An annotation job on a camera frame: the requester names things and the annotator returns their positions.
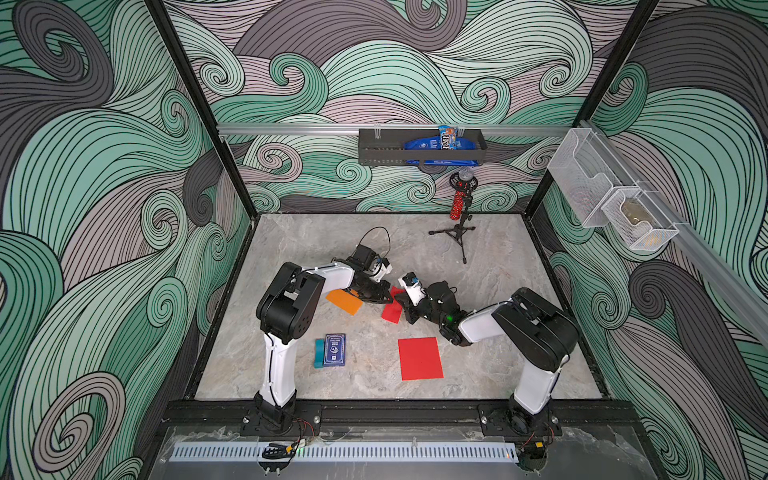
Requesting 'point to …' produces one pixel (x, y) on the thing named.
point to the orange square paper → (345, 301)
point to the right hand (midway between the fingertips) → (400, 294)
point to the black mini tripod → (457, 232)
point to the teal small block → (319, 353)
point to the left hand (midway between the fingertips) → (392, 297)
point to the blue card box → (334, 349)
